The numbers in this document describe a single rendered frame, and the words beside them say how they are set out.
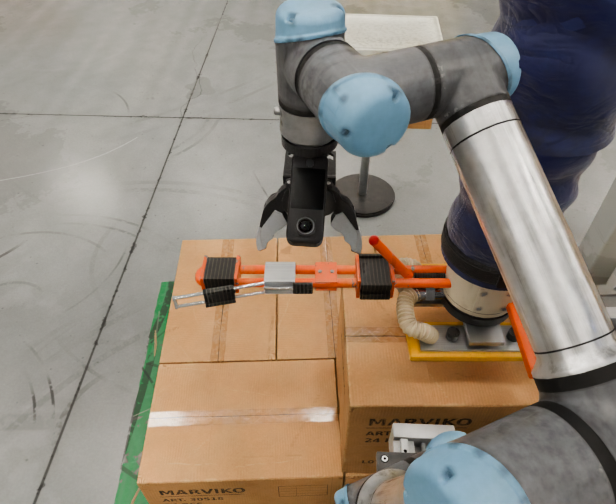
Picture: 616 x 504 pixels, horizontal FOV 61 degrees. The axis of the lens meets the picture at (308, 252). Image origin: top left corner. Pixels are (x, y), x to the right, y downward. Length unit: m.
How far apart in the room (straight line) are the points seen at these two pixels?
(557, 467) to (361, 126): 0.33
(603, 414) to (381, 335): 0.93
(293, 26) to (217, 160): 3.05
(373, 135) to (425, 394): 0.92
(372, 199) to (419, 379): 1.99
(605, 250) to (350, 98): 2.51
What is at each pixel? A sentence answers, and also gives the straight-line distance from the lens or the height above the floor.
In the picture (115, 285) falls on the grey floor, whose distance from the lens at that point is 2.92.
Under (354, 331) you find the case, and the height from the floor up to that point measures 0.94.
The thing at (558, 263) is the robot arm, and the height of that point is 1.73.
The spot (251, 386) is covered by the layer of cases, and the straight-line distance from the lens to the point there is 1.79.
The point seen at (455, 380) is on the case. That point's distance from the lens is 1.37.
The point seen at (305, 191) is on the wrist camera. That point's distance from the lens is 0.65.
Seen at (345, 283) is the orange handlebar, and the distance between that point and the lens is 1.19.
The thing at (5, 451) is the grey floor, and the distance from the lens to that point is 2.58.
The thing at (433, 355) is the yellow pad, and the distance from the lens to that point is 1.24.
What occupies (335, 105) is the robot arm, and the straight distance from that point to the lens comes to 0.50.
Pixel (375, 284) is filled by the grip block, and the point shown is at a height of 1.21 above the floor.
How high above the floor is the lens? 2.09
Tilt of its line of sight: 46 degrees down
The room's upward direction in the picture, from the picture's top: straight up
